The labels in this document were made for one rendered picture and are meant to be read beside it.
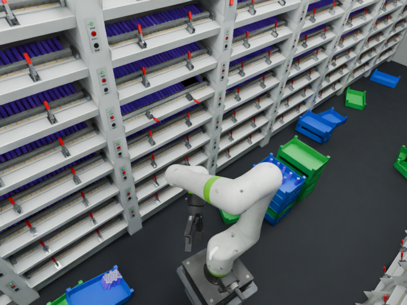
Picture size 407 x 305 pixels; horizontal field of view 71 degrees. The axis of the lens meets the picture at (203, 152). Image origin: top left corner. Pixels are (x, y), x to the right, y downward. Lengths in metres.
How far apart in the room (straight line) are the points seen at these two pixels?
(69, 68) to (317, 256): 1.84
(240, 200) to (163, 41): 0.77
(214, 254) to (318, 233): 1.13
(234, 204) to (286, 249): 1.19
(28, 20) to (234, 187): 0.84
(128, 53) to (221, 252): 0.93
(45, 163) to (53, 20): 0.59
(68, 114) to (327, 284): 1.78
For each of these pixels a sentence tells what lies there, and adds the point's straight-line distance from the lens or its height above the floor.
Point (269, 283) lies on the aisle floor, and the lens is 2.01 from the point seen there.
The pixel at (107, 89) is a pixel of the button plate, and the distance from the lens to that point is 1.27.
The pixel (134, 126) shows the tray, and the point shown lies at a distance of 1.47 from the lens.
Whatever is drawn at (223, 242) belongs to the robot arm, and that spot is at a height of 0.64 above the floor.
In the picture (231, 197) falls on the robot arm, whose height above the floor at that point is 1.03.
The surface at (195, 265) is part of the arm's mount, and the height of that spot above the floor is 0.38.
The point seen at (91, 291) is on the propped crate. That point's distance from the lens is 1.93.
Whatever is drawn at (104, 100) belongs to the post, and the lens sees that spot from 1.29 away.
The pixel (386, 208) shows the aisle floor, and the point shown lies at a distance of 2.70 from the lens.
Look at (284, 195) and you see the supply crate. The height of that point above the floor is 0.36.
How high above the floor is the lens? 1.82
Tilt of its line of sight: 45 degrees down
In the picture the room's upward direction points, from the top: 4 degrees clockwise
